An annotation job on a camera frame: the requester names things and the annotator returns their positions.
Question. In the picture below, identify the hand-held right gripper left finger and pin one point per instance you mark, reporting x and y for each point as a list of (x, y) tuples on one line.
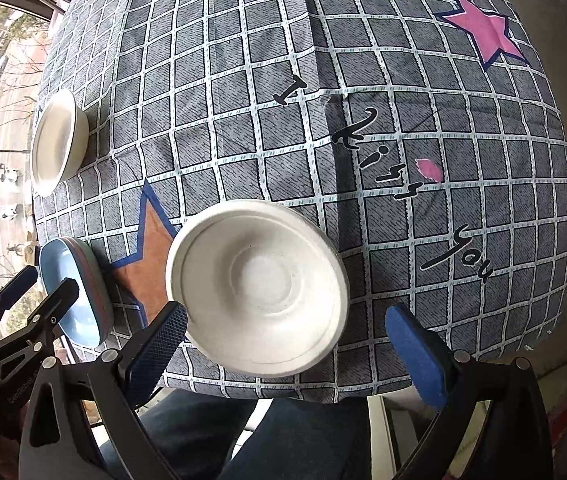
[(159, 344)]

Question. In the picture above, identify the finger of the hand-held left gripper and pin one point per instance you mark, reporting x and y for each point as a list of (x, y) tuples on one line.
[(17, 282), (58, 302)]

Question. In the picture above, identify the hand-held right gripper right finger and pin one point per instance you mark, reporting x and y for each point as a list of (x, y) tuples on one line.
[(419, 355)]

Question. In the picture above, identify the blue bowl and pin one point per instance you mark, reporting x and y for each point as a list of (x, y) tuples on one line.
[(70, 285)]

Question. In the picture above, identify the large white bowl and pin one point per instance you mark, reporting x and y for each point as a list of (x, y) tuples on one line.
[(258, 285)]

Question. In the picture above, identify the small white bowl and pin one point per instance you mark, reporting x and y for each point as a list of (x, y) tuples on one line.
[(55, 140)]

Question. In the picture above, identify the person's dark trouser legs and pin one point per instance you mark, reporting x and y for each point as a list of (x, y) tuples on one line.
[(203, 435)]

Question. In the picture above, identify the grey checked star tablecloth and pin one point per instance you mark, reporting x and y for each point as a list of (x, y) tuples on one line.
[(263, 110)]

